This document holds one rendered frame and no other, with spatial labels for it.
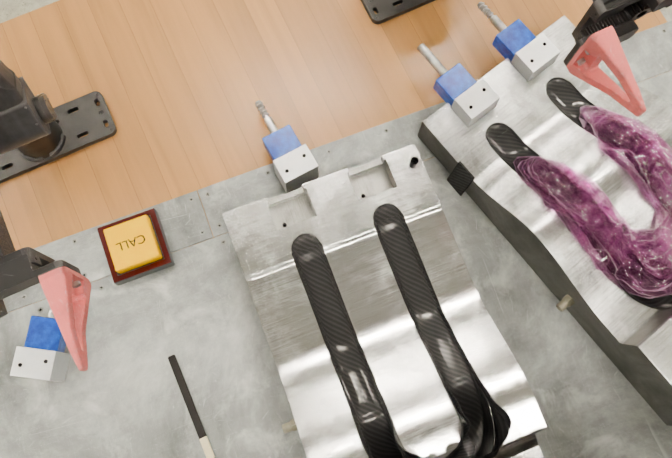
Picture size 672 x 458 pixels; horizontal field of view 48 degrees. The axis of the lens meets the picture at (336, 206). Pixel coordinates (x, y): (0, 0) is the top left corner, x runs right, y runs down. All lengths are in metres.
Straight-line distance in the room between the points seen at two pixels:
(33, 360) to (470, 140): 0.62
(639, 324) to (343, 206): 0.39
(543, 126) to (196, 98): 0.48
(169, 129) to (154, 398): 0.37
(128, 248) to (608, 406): 0.65
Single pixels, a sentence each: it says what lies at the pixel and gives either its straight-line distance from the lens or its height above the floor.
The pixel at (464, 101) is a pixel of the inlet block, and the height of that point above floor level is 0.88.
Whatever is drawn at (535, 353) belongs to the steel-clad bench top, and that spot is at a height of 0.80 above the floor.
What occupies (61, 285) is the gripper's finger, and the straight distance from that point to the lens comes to 0.60.
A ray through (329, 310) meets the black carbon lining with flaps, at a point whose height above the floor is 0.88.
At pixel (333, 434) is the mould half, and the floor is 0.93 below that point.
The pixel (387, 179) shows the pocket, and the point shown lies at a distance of 0.97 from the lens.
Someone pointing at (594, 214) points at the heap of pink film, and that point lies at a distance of 0.95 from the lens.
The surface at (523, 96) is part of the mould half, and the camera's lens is 1.05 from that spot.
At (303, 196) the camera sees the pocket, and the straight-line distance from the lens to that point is 0.96.
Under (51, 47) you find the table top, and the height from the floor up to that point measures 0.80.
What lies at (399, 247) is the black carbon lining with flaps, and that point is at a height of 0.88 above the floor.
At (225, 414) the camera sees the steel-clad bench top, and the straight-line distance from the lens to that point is 1.00.
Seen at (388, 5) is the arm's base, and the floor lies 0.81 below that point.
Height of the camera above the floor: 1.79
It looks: 75 degrees down
